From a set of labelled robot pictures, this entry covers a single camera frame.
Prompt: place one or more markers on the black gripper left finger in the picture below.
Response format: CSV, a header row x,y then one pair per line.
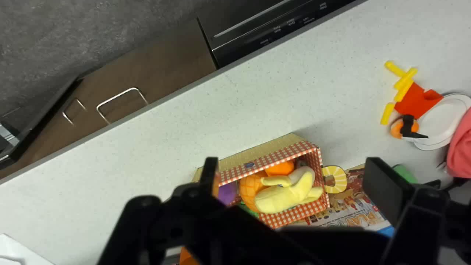
x,y
209,177

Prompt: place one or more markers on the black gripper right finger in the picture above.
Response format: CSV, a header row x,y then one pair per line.
x,y
387,192

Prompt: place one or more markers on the brown lower cabinet door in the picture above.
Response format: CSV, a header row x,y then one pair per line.
x,y
162,64

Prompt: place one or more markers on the purple toy fruit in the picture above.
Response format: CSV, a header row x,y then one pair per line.
x,y
226,195

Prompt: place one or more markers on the large orange toy fruit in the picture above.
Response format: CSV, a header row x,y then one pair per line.
x,y
250,192

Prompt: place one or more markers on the green toy vegetable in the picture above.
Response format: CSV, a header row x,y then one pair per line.
x,y
248,210

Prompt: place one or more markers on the orange toy with black band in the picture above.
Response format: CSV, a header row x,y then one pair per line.
x,y
397,129

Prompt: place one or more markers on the red checkered cardboard basket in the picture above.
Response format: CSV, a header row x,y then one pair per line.
x,y
273,157

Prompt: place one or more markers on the small orange toy piece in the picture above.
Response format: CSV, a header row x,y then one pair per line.
x,y
279,170

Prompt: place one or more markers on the yellow toy fry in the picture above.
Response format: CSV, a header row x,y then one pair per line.
x,y
404,86
387,112
394,68

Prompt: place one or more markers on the yellow toy banana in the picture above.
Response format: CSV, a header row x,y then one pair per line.
x,y
288,196

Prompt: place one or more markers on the orange plastic cup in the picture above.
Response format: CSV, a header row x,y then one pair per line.
x,y
185,258

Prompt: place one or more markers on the pink cloth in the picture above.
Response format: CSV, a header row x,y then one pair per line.
x,y
460,148

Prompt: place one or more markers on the round white toy plate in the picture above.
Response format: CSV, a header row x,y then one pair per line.
x,y
446,123

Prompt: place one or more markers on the black dishwasher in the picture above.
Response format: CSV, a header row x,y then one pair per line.
x,y
254,24

